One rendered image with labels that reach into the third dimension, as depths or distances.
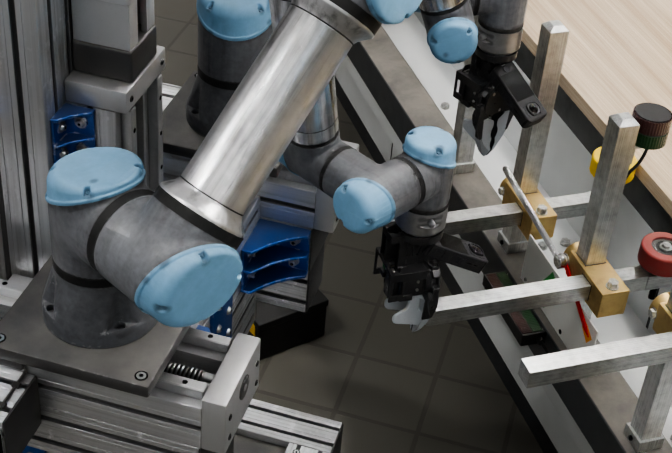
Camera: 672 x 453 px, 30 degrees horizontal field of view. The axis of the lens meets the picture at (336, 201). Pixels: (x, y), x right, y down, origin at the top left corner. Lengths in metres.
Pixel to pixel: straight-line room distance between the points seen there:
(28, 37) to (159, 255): 0.37
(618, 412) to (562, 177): 0.66
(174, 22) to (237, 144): 3.04
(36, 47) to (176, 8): 2.92
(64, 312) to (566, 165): 1.28
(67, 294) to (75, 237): 0.11
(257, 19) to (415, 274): 0.44
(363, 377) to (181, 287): 1.69
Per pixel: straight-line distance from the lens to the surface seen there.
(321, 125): 1.71
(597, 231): 2.04
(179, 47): 4.29
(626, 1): 2.85
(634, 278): 2.10
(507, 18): 2.06
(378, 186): 1.68
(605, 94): 2.48
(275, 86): 1.41
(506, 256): 2.34
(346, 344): 3.14
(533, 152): 2.23
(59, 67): 1.69
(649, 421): 2.00
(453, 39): 1.90
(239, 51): 1.89
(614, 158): 1.96
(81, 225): 1.49
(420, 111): 2.71
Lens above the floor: 2.14
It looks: 36 degrees down
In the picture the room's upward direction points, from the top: 5 degrees clockwise
